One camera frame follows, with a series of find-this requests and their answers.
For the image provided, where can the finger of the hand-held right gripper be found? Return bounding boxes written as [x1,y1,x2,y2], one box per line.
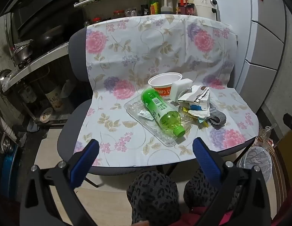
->
[283,113,292,134]

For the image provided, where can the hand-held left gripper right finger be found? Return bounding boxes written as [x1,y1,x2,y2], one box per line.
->
[193,137,273,226]

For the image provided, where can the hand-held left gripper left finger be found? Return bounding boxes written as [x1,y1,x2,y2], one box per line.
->
[19,139,100,226]

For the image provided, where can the grey knitted sock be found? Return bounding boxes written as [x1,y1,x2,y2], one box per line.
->
[206,106,227,129]

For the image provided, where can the trash bin with clear bag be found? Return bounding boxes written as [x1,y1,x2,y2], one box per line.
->
[239,146,273,187]

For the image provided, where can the clear bag with yellow edge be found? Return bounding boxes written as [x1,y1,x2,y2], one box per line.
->
[181,107,208,126]

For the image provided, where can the white carton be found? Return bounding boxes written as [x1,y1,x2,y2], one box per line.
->
[177,85,210,118]

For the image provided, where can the green plastic bottle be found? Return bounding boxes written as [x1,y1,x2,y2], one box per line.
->
[141,88,186,137]

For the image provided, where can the clear plastic tray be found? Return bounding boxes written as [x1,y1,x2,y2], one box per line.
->
[124,94,192,146]

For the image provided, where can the white foam block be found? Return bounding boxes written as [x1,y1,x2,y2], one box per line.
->
[171,79,193,100]

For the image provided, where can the orange and white paper bowl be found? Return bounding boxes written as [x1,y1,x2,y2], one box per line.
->
[148,73,183,97]

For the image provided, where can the crinkled clear plastic bag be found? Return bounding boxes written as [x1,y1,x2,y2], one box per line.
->
[258,124,278,151]

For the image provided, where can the person's right leg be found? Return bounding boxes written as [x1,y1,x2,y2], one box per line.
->
[184,167,241,217]

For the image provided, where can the wooden board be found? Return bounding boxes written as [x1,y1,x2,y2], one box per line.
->
[271,134,292,205]

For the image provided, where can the pink jacket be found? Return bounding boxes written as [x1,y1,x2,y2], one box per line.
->
[179,205,233,226]

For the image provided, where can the small printed bowl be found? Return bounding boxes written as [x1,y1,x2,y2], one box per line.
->
[39,107,54,124]

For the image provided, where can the labelled bottle under counter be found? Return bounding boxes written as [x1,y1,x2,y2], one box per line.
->
[44,85,64,112]

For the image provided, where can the blue cylinder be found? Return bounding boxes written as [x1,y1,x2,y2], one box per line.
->
[1,144,19,191]

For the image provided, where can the white refrigerator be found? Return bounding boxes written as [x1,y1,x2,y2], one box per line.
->
[207,0,286,104]

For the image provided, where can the stainless steel kitchen counter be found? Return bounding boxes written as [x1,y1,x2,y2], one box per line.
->
[2,41,70,92]

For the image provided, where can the grey office chair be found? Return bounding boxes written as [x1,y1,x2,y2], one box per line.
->
[57,24,259,189]

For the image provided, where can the steel pot lid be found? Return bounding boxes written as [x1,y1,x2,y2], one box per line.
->
[0,69,13,92]

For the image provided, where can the floral printed cloth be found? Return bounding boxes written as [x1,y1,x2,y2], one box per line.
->
[74,14,259,168]

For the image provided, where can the steel pot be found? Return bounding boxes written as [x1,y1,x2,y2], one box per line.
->
[11,40,34,64]

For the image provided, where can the black wok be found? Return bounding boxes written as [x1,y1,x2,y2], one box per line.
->
[39,25,64,44]

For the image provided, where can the white kitchen appliance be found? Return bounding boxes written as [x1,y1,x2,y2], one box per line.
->
[191,0,220,21]

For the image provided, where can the white plastic jug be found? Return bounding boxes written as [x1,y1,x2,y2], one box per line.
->
[161,0,173,15]

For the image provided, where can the yellow green label bottle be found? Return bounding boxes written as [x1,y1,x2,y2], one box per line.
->
[149,0,160,15]

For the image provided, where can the black range hood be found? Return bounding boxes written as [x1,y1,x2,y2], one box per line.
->
[0,0,76,37]

